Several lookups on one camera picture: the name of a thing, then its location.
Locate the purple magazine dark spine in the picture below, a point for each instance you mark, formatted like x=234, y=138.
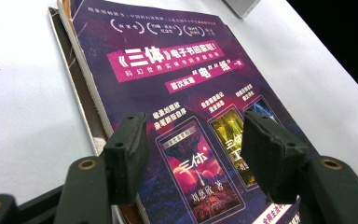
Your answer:
x=183, y=87

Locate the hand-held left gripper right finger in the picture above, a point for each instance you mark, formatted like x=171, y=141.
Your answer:
x=273, y=158

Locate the dark magazine with red print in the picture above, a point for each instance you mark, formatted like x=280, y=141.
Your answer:
x=93, y=109

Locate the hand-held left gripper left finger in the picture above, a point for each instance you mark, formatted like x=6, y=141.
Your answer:
x=126, y=158

